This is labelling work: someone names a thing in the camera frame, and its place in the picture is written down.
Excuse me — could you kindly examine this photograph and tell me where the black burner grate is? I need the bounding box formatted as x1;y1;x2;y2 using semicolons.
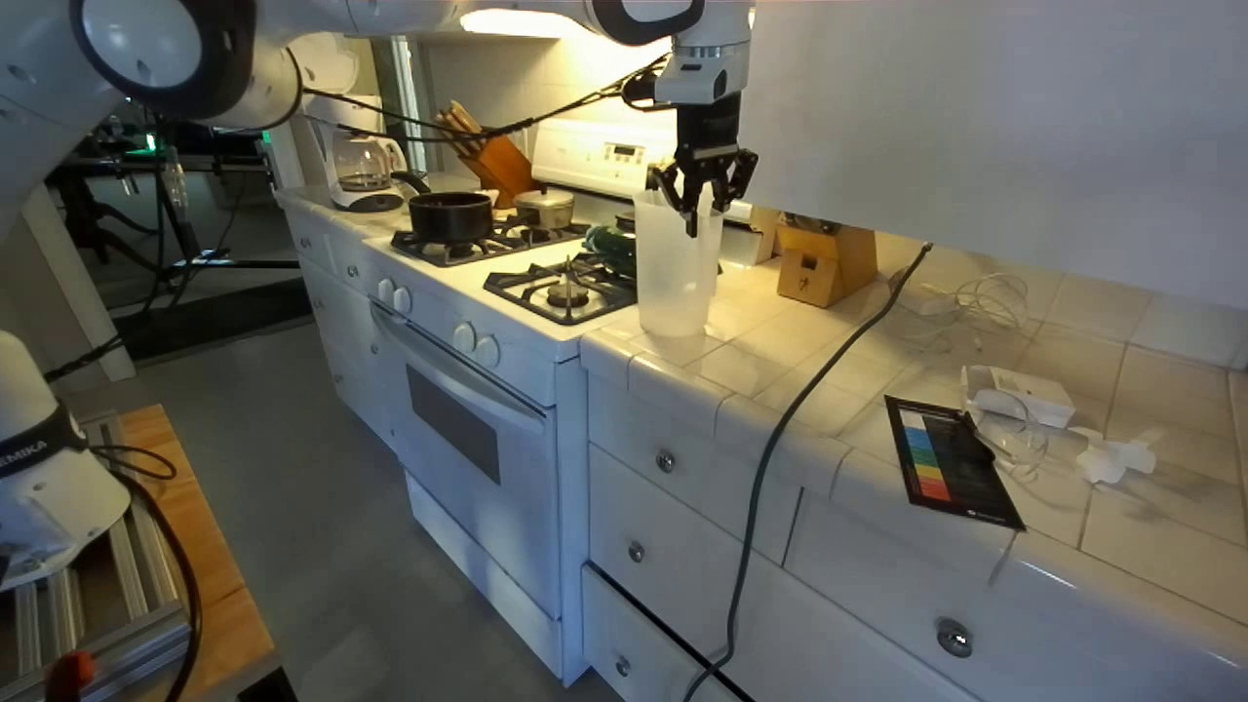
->
385;209;597;269
480;244;641;326

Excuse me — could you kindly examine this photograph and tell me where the white range hood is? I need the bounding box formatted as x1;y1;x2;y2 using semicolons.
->
451;5;590;42

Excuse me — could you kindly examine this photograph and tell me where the white drawer cabinet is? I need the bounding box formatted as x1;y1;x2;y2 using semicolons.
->
577;343;1248;702

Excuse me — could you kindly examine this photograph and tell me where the wooden platform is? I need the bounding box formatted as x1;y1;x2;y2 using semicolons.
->
0;403;282;702

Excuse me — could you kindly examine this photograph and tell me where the black tripod stand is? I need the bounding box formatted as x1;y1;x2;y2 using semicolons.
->
50;122;307;361

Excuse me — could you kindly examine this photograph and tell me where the reddish brown knife block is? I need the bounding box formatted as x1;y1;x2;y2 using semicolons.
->
437;97;537;205

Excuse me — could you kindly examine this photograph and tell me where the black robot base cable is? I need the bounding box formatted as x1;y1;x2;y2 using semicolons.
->
76;432;208;702

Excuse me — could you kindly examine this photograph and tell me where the red round button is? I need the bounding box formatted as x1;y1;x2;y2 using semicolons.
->
42;646;100;702

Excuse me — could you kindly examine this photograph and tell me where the black saucepan with handle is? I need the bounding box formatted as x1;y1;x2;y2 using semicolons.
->
405;192;499;255

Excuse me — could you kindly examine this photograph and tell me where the translucent plastic jar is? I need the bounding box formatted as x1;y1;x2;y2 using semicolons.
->
633;178;727;343

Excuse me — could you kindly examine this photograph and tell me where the white gas stove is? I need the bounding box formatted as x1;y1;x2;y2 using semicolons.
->
278;178;641;689

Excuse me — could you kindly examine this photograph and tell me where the black colour checker card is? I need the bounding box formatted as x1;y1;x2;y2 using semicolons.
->
880;390;1030;533

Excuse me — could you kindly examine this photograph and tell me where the silver lidded saucepan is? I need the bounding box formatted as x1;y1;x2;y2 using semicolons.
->
514;186;581;243

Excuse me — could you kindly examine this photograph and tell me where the white coffee maker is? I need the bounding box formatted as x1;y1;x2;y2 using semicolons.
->
315;122;414;213

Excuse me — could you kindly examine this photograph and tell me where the small white plastic piece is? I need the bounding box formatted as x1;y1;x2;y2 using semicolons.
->
1071;430;1168;490

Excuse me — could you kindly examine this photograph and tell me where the black power cable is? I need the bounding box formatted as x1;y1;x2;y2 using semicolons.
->
678;238;938;702

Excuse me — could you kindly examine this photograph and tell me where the white oven door handle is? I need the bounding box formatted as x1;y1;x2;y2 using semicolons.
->
369;303;555;424

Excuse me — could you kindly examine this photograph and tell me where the black robot arm cable bundle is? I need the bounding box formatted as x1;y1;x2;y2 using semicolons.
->
294;69;678;147

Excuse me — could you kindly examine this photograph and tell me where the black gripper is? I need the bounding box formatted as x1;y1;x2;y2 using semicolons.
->
658;97;759;238

